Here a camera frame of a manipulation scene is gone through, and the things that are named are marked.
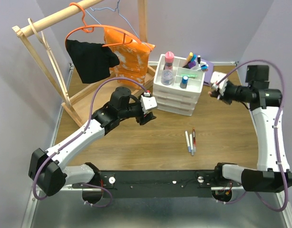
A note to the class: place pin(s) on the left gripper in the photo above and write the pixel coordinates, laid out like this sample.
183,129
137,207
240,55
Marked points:
142,120

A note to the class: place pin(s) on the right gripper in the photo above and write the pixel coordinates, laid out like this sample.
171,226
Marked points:
223,98

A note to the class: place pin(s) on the light blue marker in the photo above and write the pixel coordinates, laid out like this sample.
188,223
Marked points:
202,69

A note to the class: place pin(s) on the green highlighter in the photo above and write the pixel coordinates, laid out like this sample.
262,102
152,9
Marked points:
189,76

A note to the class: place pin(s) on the blue grey stamp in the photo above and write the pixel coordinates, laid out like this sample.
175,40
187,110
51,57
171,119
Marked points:
184,82

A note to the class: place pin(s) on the black purple highlighter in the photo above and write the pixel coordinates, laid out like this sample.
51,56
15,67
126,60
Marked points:
190,65

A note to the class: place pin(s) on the black tip white pen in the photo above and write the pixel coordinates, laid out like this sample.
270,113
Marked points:
199,61

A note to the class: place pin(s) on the black blue highlighter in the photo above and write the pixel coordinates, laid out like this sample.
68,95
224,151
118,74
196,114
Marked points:
193,58

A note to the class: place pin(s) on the orange pink highlighter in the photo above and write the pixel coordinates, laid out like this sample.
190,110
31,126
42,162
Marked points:
188,59

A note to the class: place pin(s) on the lavender cap marker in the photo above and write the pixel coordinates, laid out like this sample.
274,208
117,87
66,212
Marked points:
187,141

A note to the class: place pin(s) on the paper clip jar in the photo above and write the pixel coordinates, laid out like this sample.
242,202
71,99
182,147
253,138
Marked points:
167,77

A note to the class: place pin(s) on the red orange pen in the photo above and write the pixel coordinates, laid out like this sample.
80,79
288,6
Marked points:
194,141

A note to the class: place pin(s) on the pink capped tube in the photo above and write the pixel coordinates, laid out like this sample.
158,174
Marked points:
169,59

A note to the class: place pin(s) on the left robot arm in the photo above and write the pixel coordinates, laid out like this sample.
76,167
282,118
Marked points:
49,169

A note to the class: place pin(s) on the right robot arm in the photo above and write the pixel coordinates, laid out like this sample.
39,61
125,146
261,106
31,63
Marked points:
273,171

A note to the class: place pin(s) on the purple cloth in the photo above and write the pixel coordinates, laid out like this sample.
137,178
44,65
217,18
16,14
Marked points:
208,73

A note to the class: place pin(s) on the white drawer organizer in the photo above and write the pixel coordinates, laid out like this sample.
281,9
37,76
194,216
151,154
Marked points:
172,98

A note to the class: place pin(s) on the orange bleached shorts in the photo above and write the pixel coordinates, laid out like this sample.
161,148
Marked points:
133,56

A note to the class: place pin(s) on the black garment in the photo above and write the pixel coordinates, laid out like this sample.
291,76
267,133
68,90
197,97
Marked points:
91,60

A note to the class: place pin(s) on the wooden hanger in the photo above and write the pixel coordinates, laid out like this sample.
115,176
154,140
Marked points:
54,63

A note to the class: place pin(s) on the wooden clothes rack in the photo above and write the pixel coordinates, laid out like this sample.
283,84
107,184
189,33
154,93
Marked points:
74,8

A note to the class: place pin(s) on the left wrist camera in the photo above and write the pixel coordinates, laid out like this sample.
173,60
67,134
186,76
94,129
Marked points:
148,103

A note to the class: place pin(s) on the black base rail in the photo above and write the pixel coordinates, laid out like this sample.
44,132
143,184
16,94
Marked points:
162,184

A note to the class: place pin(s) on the blue wire hanger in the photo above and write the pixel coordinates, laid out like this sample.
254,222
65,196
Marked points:
119,13

